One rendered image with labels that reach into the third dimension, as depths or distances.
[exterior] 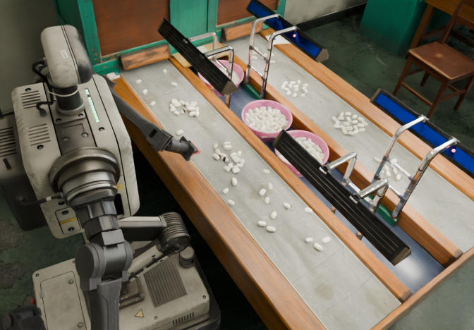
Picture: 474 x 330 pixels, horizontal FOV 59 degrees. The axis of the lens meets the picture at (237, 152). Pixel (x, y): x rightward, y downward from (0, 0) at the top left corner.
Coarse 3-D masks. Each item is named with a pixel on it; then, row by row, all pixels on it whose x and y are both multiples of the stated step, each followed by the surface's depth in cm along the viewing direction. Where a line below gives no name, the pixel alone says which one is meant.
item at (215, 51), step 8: (208, 32) 205; (184, 40) 200; (192, 40) 201; (216, 40) 210; (216, 48) 213; (224, 48) 196; (232, 48) 199; (200, 56) 192; (208, 56) 192; (216, 56) 217; (232, 56) 202; (232, 64) 205; (232, 72) 208
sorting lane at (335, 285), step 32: (160, 64) 249; (160, 96) 228; (192, 96) 230; (192, 128) 211; (224, 128) 213; (192, 160) 196; (256, 160) 199; (256, 192) 185; (288, 192) 187; (256, 224) 173; (288, 224) 174; (320, 224) 176; (288, 256) 164; (320, 256) 165; (352, 256) 166; (320, 288) 155; (352, 288) 156; (384, 288) 157; (320, 320) 147; (352, 320) 148
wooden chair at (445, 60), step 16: (464, 0) 324; (448, 32) 344; (416, 48) 341; (432, 48) 343; (448, 48) 345; (416, 64) 337; (432, 64) 325; (448, 64) 328; (464, 64) 330; (400, 80) 356; (448, 80) 317; (416, 96) 347; (448, 96) 336; (464, 96) 349; (432, 112) 339
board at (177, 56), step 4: (208, 44) 261; (220, 44) 262; (208, 48) 258; (224, 52) 256; (228, 52) 257; (176, 56) 249; (180, 56) 249; (220, 56) 254; (176, 60) 248; (180, 60) 247; (184, 60) 247; (184, 64) 244; (188, 64) 244
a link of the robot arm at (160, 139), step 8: (112, 80) 180; (112, 88) 178; (112, 96) 174; (120, 104) 172; (128, 104) 173; (120, 112) 172; (128, 112) 170; (136, 112) 170; (136, 120) 169; (144, 120) 168; (144, 128) 167; (152, 128) 166; (160, 128) 168; (152, 136) 169; (160, 136) 165; (168, 136) 166; (152, 144) 165; (160, 144) 165
